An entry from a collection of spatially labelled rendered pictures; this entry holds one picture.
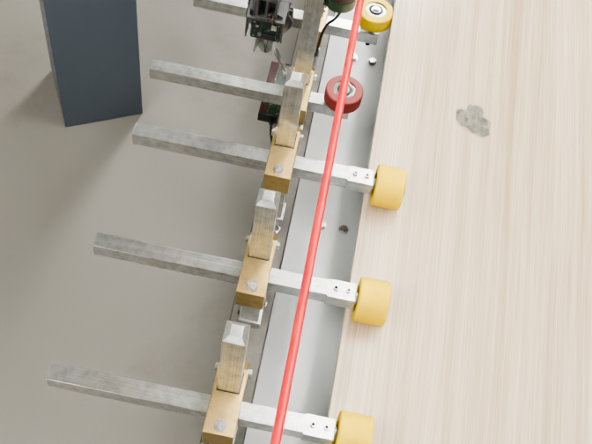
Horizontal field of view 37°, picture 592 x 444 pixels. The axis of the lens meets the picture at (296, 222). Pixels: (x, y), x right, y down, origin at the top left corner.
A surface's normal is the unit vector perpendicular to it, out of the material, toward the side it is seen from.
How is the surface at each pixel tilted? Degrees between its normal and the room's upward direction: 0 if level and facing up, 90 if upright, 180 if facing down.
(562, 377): 0
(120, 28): 90
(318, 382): 0
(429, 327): 0
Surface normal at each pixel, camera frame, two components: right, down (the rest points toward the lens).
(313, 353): 0.11, -0.53
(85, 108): 0.31, 0.82
